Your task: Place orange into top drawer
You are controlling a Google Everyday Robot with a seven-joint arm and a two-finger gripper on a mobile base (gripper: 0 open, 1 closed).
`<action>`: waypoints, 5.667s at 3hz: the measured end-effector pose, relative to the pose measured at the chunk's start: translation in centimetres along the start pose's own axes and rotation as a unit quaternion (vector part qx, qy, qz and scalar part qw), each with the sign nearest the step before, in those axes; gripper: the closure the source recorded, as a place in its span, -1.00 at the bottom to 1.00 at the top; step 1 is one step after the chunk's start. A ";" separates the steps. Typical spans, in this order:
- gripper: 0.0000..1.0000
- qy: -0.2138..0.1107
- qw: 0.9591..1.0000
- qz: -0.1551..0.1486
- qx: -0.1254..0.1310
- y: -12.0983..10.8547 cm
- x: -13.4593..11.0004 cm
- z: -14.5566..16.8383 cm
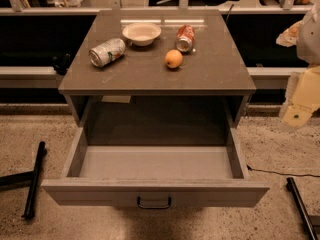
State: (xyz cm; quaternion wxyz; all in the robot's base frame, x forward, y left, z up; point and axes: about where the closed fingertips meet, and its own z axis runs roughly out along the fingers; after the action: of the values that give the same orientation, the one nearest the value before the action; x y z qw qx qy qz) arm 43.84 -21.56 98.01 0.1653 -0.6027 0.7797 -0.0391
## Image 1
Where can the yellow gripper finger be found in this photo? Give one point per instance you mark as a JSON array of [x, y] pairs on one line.
[[306, 99]]

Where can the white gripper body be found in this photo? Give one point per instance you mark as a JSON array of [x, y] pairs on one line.
[[309, 42]]

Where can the orange fruit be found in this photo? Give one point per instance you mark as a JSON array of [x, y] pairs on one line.
[[173, 59]]

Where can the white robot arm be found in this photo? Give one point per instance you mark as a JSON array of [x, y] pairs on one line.
[[305, 34]]

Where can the grey cabinet with top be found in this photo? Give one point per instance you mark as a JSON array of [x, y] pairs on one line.
[[214, 68]]

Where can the open grey top drawer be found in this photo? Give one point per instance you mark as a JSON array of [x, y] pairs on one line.
[[199, 170]]

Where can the black stand leg right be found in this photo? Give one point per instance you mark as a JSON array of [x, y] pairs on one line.
[[311, 223]]

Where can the black stand leg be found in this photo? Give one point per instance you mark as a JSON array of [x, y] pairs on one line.
[[311, 223], [28, 179]]

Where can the red soda can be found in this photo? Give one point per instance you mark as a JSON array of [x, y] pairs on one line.
[[185, 38]]

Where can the white ceramic bowl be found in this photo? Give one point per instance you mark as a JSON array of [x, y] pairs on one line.
[[141, 33]]

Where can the white paper label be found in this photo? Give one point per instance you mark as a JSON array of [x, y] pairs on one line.
[[116, 99]]

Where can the white green soda can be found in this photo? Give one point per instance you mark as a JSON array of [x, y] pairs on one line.
[[107, 52]]

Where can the black clamp object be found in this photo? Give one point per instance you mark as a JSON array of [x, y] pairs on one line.
[[61, 64]]

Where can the black stand leg left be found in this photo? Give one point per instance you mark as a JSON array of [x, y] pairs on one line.
[[28, 179]]

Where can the black drawer handle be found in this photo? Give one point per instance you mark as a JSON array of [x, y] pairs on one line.
[[154, 204]]

